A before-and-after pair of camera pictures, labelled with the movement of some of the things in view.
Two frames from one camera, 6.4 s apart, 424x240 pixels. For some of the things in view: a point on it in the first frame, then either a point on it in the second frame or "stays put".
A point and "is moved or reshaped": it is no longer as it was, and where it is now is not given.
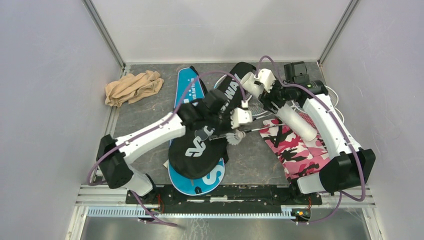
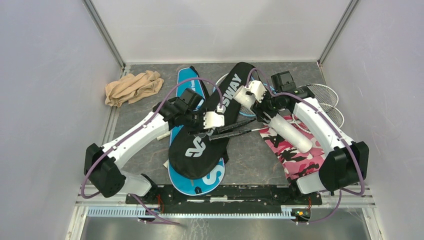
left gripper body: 223,121 to 194,122
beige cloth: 133,87 stays put
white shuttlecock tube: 286,116 is moved or reshaped
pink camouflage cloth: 301,159 stays put
